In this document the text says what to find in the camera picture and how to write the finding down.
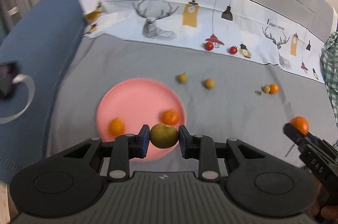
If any black smartphone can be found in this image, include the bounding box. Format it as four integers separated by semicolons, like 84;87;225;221
0;62;19;100

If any white charging cable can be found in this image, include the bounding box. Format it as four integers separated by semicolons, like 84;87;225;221
0;74;36;125

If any blue sofa armrest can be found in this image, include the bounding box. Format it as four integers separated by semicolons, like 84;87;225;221
1;0;85;184

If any large orange mandarin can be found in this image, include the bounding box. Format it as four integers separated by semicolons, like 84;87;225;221
161;109;179;126

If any small orange mandarin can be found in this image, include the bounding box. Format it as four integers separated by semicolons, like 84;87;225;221
108;117;125;137

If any green checkered cloth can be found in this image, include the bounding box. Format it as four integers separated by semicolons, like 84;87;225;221
320;31;338;124

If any orange mandarin with stem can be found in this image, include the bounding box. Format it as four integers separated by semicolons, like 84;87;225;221
284;116;309;157

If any red cherry tomato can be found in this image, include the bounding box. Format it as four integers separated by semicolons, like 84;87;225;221
203;41;214;51
229;46;238;55

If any grey printed sofa cover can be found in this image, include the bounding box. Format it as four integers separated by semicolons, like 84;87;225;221
47;0;337;165

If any yellow-green longan fruit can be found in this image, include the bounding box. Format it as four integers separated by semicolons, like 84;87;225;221
176;72;188;84
203;78;215;90
150;123;179;149

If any small green longan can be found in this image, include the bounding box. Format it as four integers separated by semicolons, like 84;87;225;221
262;85;270;93

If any orange kumquat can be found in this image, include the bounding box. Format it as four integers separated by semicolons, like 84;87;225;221
269;83;279;95

